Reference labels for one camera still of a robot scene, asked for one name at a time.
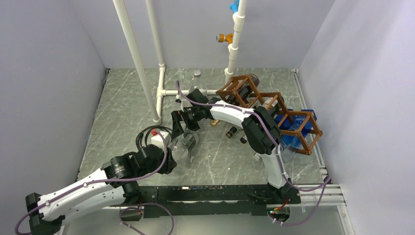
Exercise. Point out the clear glass bottle white cap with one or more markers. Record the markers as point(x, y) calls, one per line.
point(183, 146)

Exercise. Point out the blue pipe valve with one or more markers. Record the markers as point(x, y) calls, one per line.
point(234, 6)

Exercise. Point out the dark red wine bottle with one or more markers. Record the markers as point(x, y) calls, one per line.
point(226, 92)

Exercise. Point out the brown wooden wine rack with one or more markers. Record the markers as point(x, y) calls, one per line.
point(273, 102)

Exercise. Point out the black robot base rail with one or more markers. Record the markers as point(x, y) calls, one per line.
point(212, 200)

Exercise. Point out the clear square bottle black cap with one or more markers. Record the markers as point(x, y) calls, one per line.
point(288, 151)

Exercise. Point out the small clear bottle black cap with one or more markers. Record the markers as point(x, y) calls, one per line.
point(231, 132)

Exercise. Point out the clear glass bottle silver cap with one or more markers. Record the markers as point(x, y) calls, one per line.
point(197, 82)

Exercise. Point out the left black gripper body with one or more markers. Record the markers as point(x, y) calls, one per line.
point(165, 167)

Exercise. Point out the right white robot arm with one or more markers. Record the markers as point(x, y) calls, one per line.
point(259, 126)

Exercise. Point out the orange pipe valve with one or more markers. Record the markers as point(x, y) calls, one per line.
point(220, 38)

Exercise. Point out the blue label clear bottle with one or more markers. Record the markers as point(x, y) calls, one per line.
point(299, 127)

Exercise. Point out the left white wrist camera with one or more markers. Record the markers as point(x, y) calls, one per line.
point(157, 140)

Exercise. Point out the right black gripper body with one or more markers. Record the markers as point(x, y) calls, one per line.
point(192, 118)

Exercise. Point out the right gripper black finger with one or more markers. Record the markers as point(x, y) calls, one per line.
point(190, 139)
point(177, 129)

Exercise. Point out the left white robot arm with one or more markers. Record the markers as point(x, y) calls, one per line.
point(115, 183)

